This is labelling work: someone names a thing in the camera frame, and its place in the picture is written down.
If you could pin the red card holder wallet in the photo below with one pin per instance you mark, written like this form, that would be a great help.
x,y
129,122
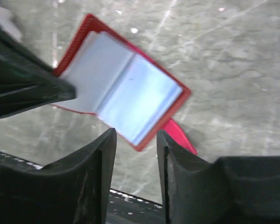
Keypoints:
x,y
121,85

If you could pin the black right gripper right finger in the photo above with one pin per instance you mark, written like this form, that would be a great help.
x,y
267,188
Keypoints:
x,y
231,190

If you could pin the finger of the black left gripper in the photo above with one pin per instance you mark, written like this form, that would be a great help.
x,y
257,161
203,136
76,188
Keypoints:
x,y
26,82

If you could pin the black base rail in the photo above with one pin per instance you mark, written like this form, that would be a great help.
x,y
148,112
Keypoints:
x,y
123,208

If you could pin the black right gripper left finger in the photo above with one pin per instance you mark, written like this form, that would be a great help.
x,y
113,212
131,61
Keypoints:
x,y
72,190

